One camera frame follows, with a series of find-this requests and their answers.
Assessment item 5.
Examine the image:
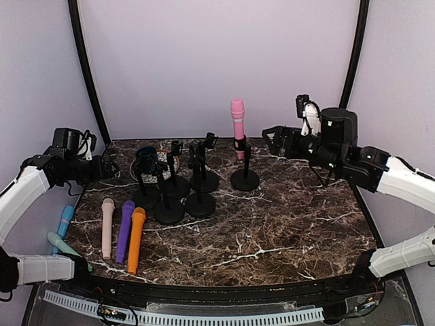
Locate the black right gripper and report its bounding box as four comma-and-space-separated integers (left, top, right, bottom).
262, 125, 344, 174

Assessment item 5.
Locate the beige microphone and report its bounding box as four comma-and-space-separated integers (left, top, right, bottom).
101, 198, 115, 260

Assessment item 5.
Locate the purple microphone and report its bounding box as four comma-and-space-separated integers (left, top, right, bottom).
116, 200, 135, 264

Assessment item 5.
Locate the pink microphone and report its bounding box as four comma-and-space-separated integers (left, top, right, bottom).
230, 98, 245, 160

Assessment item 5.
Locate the black stand of green microphone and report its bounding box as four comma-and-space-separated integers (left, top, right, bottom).
133, 167, 160, 210

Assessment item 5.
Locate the black stand of pink microphone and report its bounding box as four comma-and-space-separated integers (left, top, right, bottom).
230, 137, 260, 192

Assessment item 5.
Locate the orange microphone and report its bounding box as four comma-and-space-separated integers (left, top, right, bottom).
127, 207, 146, 274

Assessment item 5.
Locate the blue microphone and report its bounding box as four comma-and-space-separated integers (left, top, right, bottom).
47, 206, 75, 255

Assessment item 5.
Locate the black stand of blue microphone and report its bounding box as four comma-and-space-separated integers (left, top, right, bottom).
167, 140, 190, 200

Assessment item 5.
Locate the black stand of purple microphone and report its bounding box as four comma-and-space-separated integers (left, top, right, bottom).
154, 161, 185, 225

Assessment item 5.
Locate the black stand of beige microphone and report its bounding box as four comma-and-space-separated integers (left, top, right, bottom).
188, 132, 219, 193

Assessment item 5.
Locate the green microphone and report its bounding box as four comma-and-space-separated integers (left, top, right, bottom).
47, 232, 82, 261

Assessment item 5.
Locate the black stand of orange microphone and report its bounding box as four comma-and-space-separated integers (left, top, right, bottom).
185, 145, 216, 218

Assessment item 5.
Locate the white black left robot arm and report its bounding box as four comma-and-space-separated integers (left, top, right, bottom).
1, 128, 119, 296

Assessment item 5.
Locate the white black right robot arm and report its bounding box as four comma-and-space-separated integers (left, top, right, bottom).
262, 107, 434, 295

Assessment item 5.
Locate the dark blue mug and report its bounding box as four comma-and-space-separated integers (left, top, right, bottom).
136, 146, 158, 174

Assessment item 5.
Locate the floral patterned saucer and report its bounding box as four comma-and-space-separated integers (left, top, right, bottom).
129, 147, 180, 184

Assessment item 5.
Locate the black left corner post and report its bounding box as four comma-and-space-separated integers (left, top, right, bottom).
67, 0, 111, 147

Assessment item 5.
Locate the black corner post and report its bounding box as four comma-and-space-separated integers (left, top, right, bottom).
339, 0, 370, 109
67, 0, 111, 147

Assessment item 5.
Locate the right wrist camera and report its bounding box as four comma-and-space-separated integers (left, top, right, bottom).
296, 94, 310, 119

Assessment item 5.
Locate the white slotted cable duct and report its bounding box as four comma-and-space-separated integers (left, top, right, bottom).
43, 289, 325, 325

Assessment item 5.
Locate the black right corner post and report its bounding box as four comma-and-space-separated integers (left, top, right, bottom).
339, 0, 370, 109

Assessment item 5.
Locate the black front rail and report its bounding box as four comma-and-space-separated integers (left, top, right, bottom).
37, 263, 392, 312

